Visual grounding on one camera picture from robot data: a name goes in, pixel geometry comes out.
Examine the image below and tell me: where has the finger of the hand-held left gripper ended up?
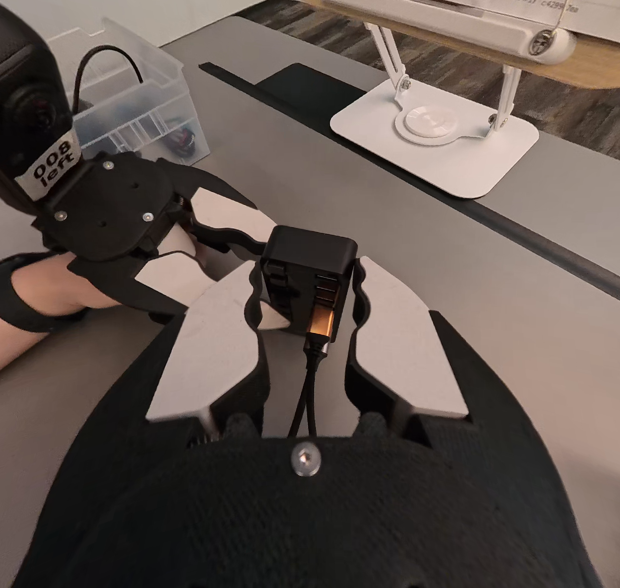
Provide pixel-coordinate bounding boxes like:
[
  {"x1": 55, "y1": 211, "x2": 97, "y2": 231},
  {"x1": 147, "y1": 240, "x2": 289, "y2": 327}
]
[
  {"x1": 188, "y1": 186, "x2": 280, "y2": 257},
  {"x1": 133, "y1": 251, "x2": 292, "y2": 332}
]

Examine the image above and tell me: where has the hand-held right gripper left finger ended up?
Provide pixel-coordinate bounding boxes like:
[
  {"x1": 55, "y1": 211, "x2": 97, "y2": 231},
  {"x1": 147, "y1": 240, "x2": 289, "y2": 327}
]
[{"x1": 145, "y1": 260, "x2": 266, "y2": 424}]

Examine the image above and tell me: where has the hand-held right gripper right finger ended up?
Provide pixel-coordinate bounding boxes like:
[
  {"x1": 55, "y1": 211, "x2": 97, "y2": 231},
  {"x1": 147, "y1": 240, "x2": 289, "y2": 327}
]
[{"x1": 345, "y1": 256, "x2": 470, "y2": 417}]

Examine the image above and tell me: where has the black usb hub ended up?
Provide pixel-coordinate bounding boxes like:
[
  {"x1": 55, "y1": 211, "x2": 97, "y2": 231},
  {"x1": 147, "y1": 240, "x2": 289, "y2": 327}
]
[{"x1": 259, "y1": 225, "x2": 359, "y2": 343}]

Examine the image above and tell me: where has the black cable with orange plugs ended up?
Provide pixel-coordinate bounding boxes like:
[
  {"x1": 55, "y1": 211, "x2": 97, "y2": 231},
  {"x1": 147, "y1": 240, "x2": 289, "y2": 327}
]
[{"x1": 287, "y1": 307, "x2": 338, "y2": 438}]

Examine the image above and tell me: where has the clear plastic storage box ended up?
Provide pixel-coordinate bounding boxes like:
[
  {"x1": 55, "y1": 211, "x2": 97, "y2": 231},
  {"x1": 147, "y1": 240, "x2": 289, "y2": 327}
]
[{"x1": 46, "y1": 16, "x2": 211, "y2": 167}]

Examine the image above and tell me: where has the person's left hand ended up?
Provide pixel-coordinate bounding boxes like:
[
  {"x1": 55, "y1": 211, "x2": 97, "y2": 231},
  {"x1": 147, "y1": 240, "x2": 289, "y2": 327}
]
[{"x1": 12, "y1": 261, "x2": 123, "y2": 316}]

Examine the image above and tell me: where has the black wristband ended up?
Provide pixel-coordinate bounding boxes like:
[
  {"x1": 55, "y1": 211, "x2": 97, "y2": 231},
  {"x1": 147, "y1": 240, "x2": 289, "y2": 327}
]
[{"x1": 0, "y1": 253, "x2": 88, "y2": 333}]

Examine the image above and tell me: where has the red black coiled cable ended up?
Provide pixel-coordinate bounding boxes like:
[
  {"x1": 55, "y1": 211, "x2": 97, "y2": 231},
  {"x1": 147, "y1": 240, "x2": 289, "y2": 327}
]
[{"x1": 164, "y1": 127, "x2": 195, "y2": 157}]

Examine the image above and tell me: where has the thin black cable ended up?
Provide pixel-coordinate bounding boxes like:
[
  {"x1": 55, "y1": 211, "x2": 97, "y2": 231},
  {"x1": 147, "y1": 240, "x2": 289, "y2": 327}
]
[{"x1": 72, "y1": 46, "x2": 144, "y2": 114}]

